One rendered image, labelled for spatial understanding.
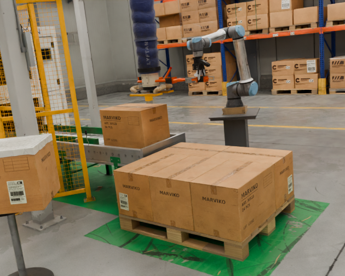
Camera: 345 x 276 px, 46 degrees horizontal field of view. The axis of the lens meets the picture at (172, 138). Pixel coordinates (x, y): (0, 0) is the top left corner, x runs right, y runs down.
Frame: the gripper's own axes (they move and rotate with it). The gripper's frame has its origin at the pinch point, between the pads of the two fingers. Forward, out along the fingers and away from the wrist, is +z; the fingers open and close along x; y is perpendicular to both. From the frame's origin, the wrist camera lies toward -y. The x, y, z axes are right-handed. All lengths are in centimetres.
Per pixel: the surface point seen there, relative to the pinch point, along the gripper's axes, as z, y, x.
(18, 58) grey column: -34, 122, 101
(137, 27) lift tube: -52, 58, 13
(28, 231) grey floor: 121, 126, 121
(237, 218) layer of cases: 88, -72, 84
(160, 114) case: 35, 57, -6
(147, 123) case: 40, 58, 15
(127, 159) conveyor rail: 72, 71, 35
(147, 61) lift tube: -20, 53, 10
